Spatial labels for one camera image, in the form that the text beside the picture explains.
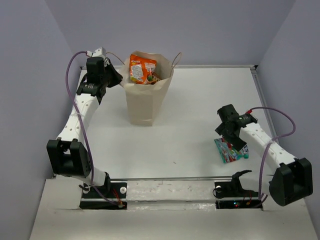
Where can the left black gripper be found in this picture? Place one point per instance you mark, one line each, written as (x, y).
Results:
(117, 77)

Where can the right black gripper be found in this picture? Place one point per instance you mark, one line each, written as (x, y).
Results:
(237, 143)

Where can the teal Fox's candy bag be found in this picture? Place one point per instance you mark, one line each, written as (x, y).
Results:
(228, 153)

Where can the orange candy bag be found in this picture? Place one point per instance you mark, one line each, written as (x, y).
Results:
(142, 70)

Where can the cream paper bag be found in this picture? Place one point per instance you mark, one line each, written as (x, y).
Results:
(144, 100)

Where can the brown Kettle chips bag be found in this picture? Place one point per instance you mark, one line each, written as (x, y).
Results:
(155, 78)

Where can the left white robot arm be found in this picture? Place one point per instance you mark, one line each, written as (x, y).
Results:
(69, 153)

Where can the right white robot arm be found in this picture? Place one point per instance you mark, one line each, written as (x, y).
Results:
(282, 176)

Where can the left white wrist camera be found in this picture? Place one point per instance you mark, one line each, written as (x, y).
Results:
(100, 52)

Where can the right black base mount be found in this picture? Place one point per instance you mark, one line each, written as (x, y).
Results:
(231, 198)

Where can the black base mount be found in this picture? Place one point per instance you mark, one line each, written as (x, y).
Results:
(114, 199)
(231, 198)

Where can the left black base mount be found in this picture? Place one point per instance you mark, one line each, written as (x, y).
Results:
(114, 199)

